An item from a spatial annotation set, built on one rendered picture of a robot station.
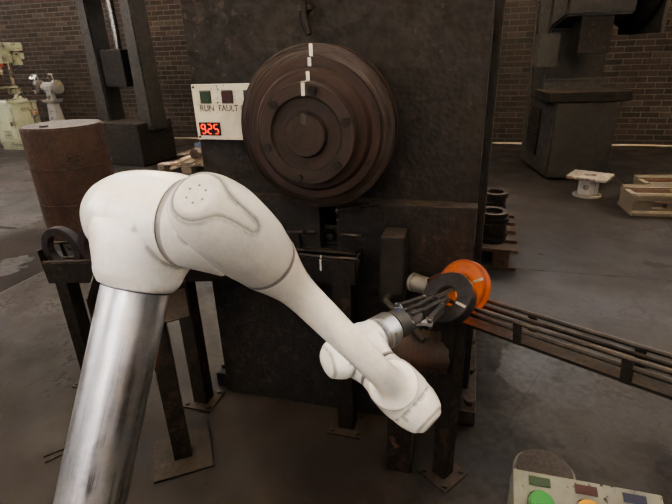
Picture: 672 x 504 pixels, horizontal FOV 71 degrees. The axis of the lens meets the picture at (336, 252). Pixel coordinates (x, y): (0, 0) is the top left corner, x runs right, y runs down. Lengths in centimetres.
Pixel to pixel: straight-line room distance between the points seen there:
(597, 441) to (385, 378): 126
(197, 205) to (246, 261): 10
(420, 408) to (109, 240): 66
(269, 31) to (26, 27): 924
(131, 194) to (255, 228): 19
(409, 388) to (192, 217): 59
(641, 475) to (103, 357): 172
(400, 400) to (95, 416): 55
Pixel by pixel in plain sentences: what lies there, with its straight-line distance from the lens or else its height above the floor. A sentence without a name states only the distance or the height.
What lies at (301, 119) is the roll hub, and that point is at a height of 116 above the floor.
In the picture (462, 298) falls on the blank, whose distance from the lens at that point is 130.
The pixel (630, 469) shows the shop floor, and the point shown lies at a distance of 201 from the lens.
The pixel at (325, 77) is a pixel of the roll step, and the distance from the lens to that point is 137.
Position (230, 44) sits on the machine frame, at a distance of 168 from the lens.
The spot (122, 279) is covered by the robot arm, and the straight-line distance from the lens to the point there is 72.
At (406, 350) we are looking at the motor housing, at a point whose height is 50.
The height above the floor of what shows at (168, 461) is 1.
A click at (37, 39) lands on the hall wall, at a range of 1057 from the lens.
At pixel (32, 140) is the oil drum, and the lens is 414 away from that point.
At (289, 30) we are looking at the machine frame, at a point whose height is 139.
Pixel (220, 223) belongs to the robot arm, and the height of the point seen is 114.
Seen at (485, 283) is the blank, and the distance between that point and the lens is 133.
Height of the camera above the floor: 133
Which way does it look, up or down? 23 degrees down
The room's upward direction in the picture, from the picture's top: 2 degrees counter-clockwise
